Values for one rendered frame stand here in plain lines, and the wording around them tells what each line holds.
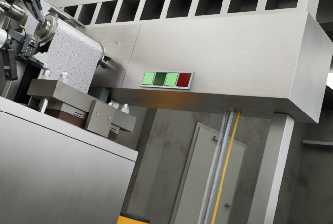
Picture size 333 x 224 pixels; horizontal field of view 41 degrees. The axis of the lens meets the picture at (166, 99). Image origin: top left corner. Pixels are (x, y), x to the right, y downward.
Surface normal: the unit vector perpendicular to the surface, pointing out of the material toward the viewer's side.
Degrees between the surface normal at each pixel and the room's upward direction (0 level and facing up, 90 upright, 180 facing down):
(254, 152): 90
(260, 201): 90
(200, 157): 90
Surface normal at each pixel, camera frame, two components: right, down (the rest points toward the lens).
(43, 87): -0.60, -0.35
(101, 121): 0.75, 0.06
